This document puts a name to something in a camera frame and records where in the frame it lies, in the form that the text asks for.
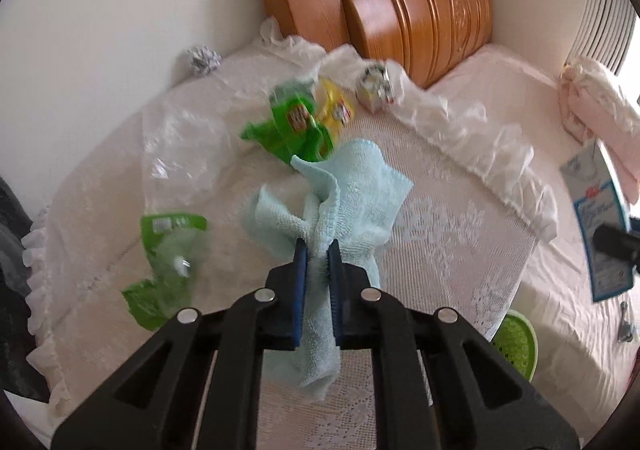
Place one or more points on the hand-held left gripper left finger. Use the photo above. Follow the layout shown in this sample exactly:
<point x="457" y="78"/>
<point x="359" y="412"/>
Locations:
<point x="299" y="290"/>

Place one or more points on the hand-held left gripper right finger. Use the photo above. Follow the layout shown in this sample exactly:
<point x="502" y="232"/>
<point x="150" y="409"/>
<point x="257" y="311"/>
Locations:
<point x="334" y="290"/>

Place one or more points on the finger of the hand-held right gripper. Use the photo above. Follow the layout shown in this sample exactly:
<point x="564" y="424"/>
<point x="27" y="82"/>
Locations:
<point x="616" y="242"/>

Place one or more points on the blue and white milk carton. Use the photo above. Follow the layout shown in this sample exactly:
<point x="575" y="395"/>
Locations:
<point x="595" y="200"/>

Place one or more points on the light blue microfibre cloth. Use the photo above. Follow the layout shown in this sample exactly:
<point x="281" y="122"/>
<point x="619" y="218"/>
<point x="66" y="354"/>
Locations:
<point x="355" y="190"/>

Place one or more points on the green plastic basket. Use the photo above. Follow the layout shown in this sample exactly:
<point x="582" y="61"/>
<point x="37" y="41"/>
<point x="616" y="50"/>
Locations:
<point x="517" y="345"/>

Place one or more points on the green and clear snack wrapper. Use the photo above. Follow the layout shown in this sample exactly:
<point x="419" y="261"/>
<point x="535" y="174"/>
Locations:
<point x="165" y="230"/>

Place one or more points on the green snack wrapper red label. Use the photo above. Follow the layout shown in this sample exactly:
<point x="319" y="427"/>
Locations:
<point x="295" y="122"/>

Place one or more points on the yellow snack packet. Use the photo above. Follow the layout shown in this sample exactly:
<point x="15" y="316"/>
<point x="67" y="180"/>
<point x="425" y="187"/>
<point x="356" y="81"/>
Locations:
<point x="336" y="105"/>

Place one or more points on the clear plastic bag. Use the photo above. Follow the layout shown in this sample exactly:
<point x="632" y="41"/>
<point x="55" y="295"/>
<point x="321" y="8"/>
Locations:
<point x="180" y="144"/>

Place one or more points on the small white green carton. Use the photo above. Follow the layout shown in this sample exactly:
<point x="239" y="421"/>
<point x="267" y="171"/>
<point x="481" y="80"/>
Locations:
<point x="371" y="89"/>

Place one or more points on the folded pink blanket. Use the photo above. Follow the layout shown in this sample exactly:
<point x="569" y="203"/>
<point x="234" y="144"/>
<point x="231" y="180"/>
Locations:
<point x="595" y="99"/>

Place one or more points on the bed with pink sheet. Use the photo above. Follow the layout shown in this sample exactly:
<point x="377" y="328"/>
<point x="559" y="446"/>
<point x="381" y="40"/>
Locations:
<point x="525" y="129"/>

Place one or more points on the white ribbed panel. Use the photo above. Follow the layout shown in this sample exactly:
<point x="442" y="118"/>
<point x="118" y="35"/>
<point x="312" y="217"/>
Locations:
<point x="602" y="4"/>

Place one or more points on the wooden panel with oval label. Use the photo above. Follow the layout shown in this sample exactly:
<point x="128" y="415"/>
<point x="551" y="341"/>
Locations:
<point x="300" y="4"/>

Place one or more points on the carved wooden headboard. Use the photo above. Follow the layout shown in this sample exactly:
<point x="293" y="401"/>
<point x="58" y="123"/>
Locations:
<point x="415" y="4"/>

